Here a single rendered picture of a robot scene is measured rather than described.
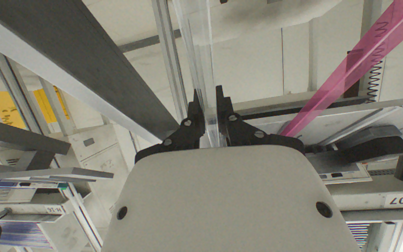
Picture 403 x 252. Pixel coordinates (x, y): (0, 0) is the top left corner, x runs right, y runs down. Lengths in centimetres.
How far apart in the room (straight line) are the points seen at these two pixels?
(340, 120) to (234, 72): 169
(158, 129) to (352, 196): 64
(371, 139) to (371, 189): 39
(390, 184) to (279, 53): 167
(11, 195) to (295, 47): 269
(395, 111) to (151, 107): 33
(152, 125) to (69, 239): 111
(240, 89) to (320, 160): 160
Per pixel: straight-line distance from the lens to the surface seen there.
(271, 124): 20
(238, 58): 193
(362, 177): 59
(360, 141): 36
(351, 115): 26
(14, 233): 143
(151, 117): 17
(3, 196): 119
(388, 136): 36
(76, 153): 103
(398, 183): 80
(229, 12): 66
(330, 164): 39
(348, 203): 68
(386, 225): 74
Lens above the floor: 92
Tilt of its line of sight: 14 degrees up
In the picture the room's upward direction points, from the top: 170 degrees clockwise
